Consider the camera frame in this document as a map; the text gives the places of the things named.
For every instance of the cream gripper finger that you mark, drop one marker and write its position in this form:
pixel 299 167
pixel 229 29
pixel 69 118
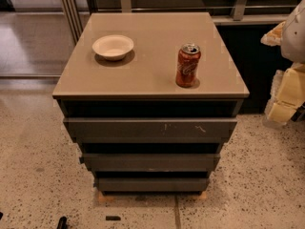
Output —
pixel 273 37

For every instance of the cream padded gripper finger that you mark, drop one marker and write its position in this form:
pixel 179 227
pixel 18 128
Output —
pixel 287 93

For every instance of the grey top drawer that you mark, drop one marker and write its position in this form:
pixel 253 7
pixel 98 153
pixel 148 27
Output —
pixel 149 130

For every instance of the grey drawer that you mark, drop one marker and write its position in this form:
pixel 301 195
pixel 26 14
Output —
pixel 149 130
pixel 150 162
pixel 112 184

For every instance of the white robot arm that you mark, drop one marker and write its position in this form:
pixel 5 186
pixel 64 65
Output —
pixel 293 38

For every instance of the grey middle drawer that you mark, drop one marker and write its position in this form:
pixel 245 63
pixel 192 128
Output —
pixel 150 162

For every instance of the grey drawer cabinet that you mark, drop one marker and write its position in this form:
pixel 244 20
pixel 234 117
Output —
pixel 142 84

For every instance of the grey bottom drawer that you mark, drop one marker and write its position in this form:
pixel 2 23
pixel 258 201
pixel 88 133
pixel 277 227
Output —
pixel 112 184

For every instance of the red soda can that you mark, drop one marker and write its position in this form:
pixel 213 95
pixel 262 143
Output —
pixel 187 63

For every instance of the white paper bowl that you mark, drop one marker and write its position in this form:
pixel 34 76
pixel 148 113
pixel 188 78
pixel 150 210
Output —
pixel 113 47

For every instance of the small black floor object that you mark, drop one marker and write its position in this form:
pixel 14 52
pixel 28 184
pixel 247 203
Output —
pixel 112 218

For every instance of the black object at floor edge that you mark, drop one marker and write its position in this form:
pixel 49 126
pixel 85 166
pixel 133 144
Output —
pixel 62 223

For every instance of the metal window frame railing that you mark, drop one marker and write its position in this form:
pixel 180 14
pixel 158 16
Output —
pixel 224 12

